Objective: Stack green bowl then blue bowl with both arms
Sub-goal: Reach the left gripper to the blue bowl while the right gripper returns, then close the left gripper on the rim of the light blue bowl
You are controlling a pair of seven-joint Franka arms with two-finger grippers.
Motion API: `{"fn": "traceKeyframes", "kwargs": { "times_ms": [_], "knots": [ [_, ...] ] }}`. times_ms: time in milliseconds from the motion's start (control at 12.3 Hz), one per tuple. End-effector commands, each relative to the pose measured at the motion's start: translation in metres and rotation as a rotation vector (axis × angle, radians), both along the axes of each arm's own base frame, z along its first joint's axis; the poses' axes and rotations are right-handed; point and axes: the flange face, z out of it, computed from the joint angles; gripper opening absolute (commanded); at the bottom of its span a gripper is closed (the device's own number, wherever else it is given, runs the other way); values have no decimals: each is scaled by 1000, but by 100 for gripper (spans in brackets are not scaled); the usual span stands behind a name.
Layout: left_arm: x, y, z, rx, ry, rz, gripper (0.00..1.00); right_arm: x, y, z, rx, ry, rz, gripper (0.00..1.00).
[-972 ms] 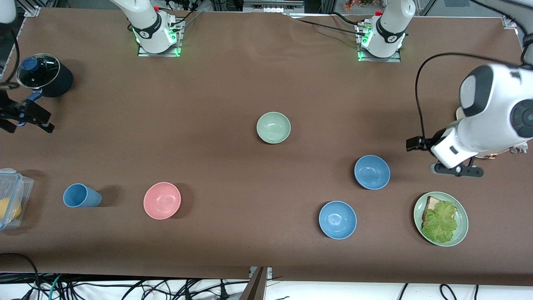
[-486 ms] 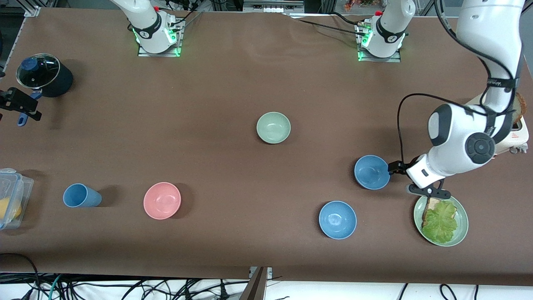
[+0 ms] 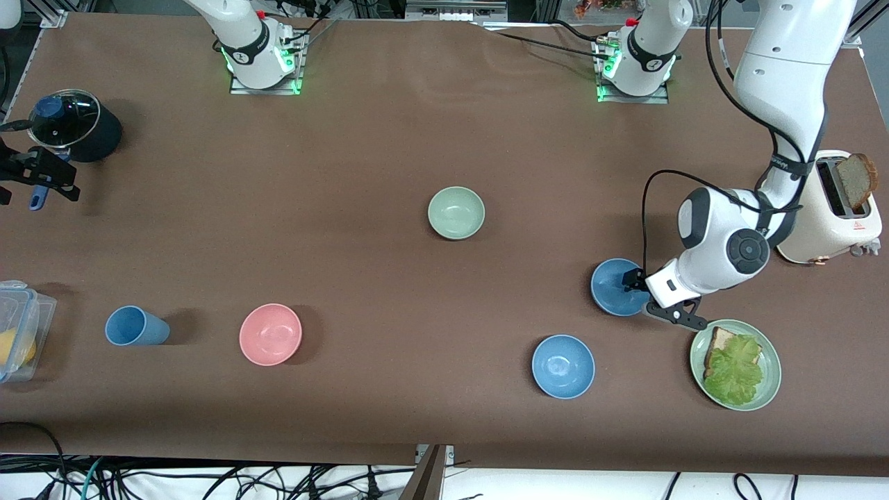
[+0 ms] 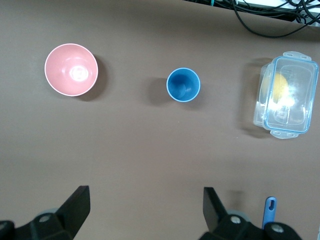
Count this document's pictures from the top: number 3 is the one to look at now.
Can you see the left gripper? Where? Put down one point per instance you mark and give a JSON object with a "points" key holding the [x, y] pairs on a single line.
{"points": [[634, 279]]}

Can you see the blue bowl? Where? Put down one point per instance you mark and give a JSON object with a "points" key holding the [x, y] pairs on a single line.
{"points": [[562, 366], [608, 288]]}

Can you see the pale green bowl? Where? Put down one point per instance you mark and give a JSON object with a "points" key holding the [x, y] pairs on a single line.
{"points": [[456, 213]]}

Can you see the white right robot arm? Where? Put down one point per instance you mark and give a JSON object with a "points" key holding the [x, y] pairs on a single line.
{"points": [[246, 35]]}

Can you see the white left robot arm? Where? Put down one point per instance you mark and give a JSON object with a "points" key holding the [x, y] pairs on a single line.
{"points": [[785, 69]]}

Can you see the pink bowl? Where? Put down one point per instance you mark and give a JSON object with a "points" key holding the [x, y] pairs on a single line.
{"points": [[271, 335]]}

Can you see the glass lid blue knob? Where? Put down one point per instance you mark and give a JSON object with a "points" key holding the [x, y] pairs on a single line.
{"points": [[66, 118]]}

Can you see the white bread slice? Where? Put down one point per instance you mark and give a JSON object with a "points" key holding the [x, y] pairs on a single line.
{"points": [[721, 339]]}

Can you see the bread with lettuce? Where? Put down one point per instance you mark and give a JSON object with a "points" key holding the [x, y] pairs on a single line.
{"points": [[736, 371]]}

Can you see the clear plastic container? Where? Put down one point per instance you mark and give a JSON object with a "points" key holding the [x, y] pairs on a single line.
{"points": [[42, 312]]}

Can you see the pale green plate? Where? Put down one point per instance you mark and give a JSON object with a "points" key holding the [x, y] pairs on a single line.
{"points": [[771, 368]]}

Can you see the yellow fruit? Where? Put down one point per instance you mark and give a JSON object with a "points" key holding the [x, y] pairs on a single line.
{"points": [[14, 347]]}

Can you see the blue cup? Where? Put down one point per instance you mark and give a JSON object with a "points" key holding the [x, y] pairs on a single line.
{"points": [[135, 326]]}

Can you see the cream white toaster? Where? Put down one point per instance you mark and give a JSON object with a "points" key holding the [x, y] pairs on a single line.
{"points": [[833, 236]]}

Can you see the brown toasted bread slice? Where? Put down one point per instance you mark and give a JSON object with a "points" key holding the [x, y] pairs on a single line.
{"points": [[856, 180]]}

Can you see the grey metal box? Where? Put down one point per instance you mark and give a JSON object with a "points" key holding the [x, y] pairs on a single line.
{"points": [[455, 10]]}

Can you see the aluminium frame profile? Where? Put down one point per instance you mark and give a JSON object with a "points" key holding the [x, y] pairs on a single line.
{"points": [[54, 14]]}

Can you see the metal table bracket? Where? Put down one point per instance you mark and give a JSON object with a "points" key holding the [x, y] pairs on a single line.
{"points": [[450, 455]]}

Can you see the dark angled post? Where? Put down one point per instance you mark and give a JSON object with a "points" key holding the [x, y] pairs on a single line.
{"points": [[427, 479]]}

